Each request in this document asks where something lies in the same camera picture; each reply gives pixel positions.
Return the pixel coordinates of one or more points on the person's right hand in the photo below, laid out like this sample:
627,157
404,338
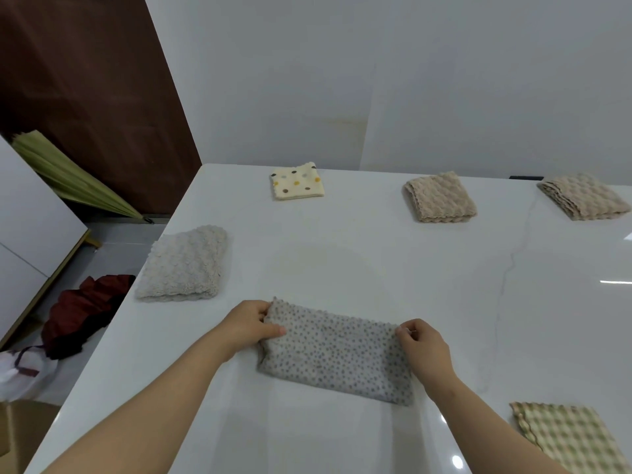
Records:
429,355

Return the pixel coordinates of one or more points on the person's left hand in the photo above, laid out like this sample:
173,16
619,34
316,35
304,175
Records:
247,328

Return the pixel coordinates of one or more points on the grey fluffy towel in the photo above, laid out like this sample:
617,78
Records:
185,266

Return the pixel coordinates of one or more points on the grey floral cloth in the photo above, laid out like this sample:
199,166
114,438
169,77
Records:
340,350

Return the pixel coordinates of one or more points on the yellow polka dot cloth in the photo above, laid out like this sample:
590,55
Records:
296,182

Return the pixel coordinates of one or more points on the beige textured towel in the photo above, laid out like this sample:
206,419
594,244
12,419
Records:
585,197
439,199

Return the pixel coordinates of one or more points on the green checked cloth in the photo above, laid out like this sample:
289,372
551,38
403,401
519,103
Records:
573,439

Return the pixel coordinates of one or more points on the person's left forearm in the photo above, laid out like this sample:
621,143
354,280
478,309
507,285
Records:
148,414

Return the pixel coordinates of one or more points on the person's right forearm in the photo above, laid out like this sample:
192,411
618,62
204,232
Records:
494,434

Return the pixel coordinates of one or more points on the white marble table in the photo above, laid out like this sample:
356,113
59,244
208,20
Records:
345,261

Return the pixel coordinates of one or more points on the dark red cloth on floor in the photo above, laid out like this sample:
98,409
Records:
84,315

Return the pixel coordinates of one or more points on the green folded umbrella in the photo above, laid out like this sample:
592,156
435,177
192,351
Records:
74,177

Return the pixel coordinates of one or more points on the white plastic bag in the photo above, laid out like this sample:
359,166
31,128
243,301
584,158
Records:
20,377

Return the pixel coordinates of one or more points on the white cabinet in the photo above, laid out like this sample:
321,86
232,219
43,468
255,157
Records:
29,236

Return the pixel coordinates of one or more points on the brown cardboard box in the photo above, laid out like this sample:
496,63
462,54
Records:
29,434

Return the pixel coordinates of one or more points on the dark brown wooden door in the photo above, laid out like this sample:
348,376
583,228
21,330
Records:
94,93

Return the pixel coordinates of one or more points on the black wall socket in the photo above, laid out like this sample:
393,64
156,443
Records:
526,178

